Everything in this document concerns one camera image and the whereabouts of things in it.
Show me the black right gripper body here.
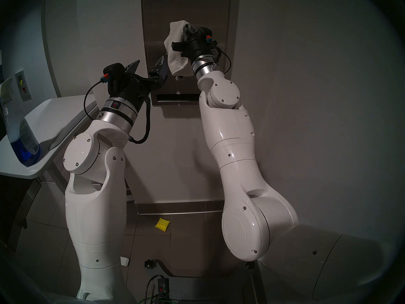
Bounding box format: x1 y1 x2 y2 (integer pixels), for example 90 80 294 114
182 34 219 67

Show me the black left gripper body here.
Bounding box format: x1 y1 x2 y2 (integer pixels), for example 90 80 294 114
109 73 167 109

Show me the white terry cloth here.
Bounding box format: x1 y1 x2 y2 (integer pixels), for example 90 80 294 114
164 20 194 76

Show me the dark robot base platform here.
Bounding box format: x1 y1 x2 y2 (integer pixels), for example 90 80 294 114
155 259 253 304

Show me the blue liquid spray bottle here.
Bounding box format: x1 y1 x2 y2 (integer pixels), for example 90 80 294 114
0 77 41 167

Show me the black power box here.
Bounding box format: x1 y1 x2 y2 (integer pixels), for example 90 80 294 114
157 277 170 299

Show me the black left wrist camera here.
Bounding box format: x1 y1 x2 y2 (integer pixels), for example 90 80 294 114
102 63 125 96

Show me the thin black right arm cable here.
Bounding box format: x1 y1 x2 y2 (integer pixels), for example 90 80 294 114
213 47 232 75

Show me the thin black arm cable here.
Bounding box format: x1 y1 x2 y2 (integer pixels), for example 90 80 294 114
213 47 232 75
83 80 105 121

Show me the stainless steel wall dispenser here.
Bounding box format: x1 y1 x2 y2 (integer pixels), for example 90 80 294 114
141 0 240 107

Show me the braided black left arm cable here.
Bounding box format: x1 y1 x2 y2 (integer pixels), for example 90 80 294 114
128 94 151 145

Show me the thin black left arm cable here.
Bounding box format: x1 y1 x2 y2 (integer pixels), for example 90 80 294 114
83 80 105 121

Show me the grey wall outlet plate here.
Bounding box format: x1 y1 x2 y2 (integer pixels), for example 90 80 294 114
15 70 32 102

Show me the black power cable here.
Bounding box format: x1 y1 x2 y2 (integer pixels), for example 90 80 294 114
145 274 162 304

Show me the green cable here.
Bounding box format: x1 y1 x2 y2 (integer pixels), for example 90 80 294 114
138 294 178 304

